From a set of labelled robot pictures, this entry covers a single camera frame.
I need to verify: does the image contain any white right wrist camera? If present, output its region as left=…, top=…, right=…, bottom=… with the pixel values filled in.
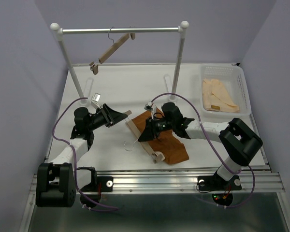
left=144, top=102, right=157, bottom=118

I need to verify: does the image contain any brown boxer underwear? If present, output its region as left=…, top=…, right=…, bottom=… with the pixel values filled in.
left=132, top=111, right=189, bottom=165

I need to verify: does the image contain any beige underwear in basket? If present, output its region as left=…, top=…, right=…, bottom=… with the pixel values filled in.
left=202, top=79, right=240, bottom=113

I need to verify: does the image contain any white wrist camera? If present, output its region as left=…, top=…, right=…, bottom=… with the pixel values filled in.
left=90, top=93, right=101, bottom=109
left=144, top=102, right=157, bottom=118

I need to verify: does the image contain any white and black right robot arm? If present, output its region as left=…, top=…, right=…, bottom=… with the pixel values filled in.
left=138, top=102, right=263, bottom=189

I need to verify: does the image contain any wooden clip hanger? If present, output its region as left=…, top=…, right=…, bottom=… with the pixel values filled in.
left=124, top=118, right=165, bottom=164
left=89, top=27, right=136, bottom=75

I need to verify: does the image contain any white plastic basket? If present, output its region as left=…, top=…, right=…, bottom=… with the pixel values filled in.
left=200, top=64, right=251, bottom=117

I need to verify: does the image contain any white metal clothes rack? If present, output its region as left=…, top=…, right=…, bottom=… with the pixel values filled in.
left=50, top=21, right=189, bottom=105

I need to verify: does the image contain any aluminium mounting rail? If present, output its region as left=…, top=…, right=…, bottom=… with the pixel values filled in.
left=31, top=169, right=286, bottom=195

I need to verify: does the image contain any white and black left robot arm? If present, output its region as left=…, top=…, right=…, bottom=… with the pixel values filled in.
left=36, top=104, right=131, bottom=210

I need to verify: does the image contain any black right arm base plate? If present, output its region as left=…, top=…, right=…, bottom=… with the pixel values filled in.
left=197, top=175, right=242, bottom=191

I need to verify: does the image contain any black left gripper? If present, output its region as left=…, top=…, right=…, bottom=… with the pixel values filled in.
left=87, top=103, right=127, bottom=131

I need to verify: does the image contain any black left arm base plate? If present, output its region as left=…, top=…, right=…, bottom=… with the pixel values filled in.
left=81, top=176, right=114, bottom=193

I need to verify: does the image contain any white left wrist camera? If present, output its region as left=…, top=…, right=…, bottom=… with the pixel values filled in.
left=90, top=93, right=101, bottom=109

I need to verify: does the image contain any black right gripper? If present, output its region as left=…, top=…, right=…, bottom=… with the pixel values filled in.
left=138, top=116, right=174, bottom=142

